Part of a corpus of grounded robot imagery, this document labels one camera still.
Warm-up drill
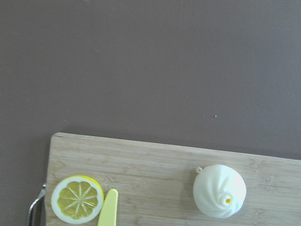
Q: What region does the wooden cutting board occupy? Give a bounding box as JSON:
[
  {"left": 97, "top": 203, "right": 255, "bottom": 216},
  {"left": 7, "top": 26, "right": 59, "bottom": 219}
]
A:
[{"left": 45, "top": 133, "right": 301, "bottom": 226}]

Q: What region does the lemon slice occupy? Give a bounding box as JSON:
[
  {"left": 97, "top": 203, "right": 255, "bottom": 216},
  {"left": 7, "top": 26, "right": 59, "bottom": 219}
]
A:
[{"left": 51, "top": 175, "right": 104, "bottom": 225}]

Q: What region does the yellow plastic knife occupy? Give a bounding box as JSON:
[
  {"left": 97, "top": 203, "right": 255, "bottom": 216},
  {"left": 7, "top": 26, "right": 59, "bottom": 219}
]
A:
[{"left": 97, "top": 189, "right": 119, "bottom": 226}]

